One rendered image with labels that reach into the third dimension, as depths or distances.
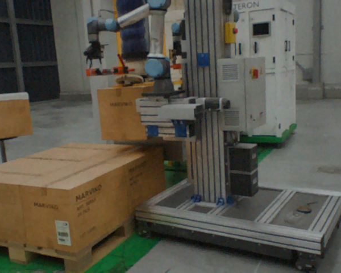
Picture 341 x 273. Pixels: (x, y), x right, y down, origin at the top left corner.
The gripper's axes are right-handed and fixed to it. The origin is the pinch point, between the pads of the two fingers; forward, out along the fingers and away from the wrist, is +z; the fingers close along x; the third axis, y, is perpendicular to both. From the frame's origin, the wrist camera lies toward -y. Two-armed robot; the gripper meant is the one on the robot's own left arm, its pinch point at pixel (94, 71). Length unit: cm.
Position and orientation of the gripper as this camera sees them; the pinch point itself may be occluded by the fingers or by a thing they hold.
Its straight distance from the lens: 275.8
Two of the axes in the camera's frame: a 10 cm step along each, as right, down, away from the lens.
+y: 3.9, -1.8, 9.0
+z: 0.5, 9.8, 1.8
